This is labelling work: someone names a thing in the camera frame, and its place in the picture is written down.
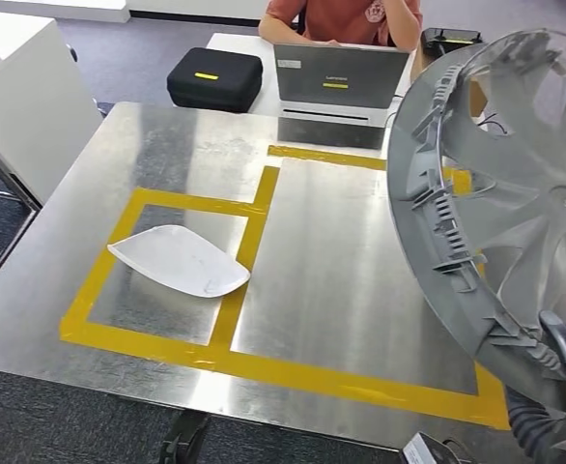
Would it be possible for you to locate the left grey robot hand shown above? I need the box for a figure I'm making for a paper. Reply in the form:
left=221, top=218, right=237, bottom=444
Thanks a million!
left=159, top=411, right=212, bottom=464

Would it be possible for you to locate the grey plastic wheel cover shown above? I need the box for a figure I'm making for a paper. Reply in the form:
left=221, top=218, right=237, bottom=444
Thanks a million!
left=386, top=28, right=566, bottom=411

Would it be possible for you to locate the person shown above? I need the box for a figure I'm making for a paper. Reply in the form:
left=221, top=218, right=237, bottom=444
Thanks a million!
left=257, top=0, right=424, bottom=54

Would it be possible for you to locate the brown cardboard box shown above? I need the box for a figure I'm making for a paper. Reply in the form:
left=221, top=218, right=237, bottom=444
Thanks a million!
left=410, top=44, right=488, bottom=120

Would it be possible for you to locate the grey laptop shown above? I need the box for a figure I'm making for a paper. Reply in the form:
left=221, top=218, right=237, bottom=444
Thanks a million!
left=272, top=43, right=411, bottom=130

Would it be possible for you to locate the black zip case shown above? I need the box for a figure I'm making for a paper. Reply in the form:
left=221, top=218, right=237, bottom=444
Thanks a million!
left=165, top=46, right=265, bottom=115

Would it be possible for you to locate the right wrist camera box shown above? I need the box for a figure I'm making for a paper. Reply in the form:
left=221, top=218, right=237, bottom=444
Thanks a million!
left=401, top=432, right=455, bottom=464

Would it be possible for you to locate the yellow marking tape grid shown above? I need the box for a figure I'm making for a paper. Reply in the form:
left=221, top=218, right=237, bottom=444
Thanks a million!
left=59, top=143, right=512, bottom=431

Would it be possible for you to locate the white curved plastic part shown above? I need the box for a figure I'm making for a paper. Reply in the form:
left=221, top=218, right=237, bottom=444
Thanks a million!
left=107, top=223, right=251, bottom=300

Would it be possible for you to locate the white table with metal frame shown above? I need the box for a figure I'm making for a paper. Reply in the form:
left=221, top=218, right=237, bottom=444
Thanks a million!
left=0, top=9, right=104, bottom=213

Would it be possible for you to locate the black device with yellow stripe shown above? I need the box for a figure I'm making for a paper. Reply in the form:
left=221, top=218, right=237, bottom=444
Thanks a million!
left=419, top=27, right=484, bottom=60

